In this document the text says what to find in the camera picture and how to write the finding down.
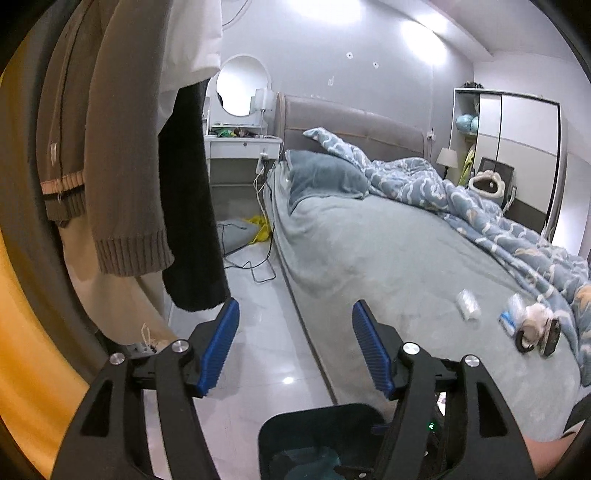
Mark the grey padded headboard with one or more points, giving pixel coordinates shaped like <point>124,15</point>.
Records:
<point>351,122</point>

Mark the yellow cloth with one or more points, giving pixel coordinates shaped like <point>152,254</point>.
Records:
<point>32,369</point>

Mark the white fluffy plush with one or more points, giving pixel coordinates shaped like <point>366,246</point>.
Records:
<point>538,316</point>

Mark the clutter of small vanity items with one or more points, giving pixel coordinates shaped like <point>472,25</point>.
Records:
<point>235,133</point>

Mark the yellow-green garment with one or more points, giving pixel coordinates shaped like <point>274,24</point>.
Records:
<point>468,164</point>

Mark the clothes rack wheeled base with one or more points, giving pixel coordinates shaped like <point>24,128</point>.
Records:
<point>141,350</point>

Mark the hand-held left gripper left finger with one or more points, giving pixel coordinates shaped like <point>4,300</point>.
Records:
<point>221,346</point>

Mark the blue-grey pillow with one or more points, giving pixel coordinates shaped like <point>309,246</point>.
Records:
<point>323,177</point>

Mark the black rounded object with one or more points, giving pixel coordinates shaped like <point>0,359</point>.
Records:
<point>521,341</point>

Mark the white door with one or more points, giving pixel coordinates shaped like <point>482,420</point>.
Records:
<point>572,203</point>

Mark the grey cloth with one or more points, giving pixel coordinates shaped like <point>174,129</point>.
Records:
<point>233,235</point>

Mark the white table lamp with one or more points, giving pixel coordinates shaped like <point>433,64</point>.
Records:
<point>262,99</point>

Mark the round wall mirror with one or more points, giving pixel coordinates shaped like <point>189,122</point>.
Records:
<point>240,85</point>

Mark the white garment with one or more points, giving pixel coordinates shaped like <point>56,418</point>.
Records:
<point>194,37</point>

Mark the black fuzzy garment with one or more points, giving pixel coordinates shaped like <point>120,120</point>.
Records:
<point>189,184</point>

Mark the white shaded bedside lamp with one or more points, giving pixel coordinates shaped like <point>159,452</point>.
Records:
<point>447,158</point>

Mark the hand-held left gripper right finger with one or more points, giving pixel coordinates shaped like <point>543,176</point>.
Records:
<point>371,346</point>

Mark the white cloud-shaped cushion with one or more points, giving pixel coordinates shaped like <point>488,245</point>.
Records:
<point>475,183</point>

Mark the bed with grey sheet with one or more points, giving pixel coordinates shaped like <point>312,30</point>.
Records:
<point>392,258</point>

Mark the brown knit sweater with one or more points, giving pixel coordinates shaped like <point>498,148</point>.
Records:
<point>115,138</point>

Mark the blue cloud-patterned duvet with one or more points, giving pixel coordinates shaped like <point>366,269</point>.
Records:
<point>461,198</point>

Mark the dark teal trash bin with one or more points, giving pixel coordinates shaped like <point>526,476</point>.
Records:
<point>314,424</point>

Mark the white wardrobe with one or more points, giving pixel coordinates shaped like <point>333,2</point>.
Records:
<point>521,147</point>

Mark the blue and white packet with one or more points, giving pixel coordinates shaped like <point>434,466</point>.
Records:
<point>508,323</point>

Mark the black chair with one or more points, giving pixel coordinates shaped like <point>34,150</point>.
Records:
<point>503,168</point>

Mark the beige garment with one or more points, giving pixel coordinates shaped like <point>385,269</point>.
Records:
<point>120,300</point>

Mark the yellow plastic bag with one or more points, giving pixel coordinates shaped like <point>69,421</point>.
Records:
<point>261,230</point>

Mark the white vanity table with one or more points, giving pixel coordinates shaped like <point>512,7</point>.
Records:
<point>235,147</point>

